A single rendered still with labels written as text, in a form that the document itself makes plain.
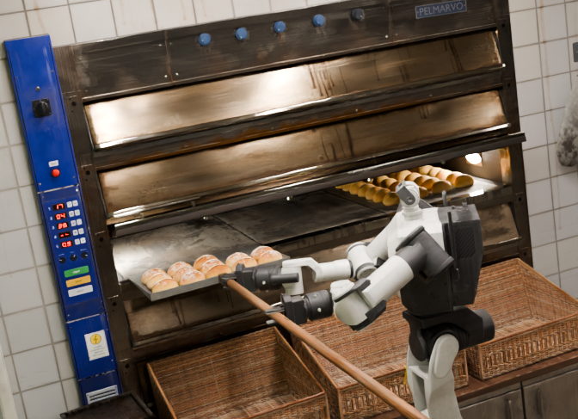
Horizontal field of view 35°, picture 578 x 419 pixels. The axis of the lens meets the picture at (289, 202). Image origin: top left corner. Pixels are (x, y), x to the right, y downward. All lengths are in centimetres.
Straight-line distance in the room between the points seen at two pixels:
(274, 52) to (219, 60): 23
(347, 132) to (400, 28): 48
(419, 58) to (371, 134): 38
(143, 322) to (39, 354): 41
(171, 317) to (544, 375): 151
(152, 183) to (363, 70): 98
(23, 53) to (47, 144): 33
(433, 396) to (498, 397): 68
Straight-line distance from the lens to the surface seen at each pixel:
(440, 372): 308
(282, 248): 375
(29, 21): 344
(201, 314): 369
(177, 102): 355
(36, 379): 365
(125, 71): 350
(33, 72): 341
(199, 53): 357
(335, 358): 252
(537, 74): 425
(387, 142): 386
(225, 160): 362
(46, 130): 342
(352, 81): 378
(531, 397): 385
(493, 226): 421
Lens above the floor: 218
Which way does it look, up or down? 13 degrees down
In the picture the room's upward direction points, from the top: 9 degrees counter-clockwise
